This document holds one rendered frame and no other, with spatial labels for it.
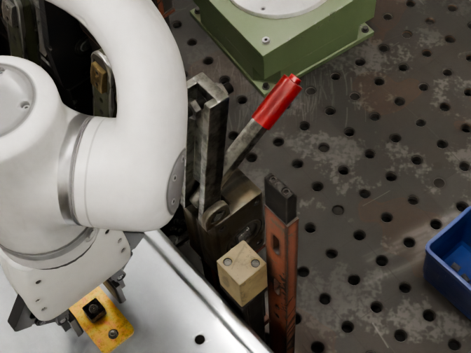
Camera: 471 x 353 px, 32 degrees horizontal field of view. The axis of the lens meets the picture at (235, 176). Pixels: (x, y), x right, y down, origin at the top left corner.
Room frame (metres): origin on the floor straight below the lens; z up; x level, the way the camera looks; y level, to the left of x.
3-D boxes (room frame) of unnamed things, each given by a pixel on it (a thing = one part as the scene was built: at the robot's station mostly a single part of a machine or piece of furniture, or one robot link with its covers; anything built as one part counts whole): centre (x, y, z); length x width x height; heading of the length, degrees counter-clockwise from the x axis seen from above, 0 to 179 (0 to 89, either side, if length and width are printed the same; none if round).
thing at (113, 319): (0.32, 0.15, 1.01); 0.08 x 0.04 x 0.01; 36
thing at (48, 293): (0.32, 0.15, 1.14); 0.10 x 0.07 x 0.11; 126
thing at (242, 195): (0.41, 0.02, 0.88); 0.07 x 0.06 x 0.35; 126
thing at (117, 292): (0.34, 0.12, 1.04); 0.03 x 0.03 x 0.07; 36
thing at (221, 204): (0.38, 0.02, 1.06); 0.03 x 0.01 x 0.03; 126
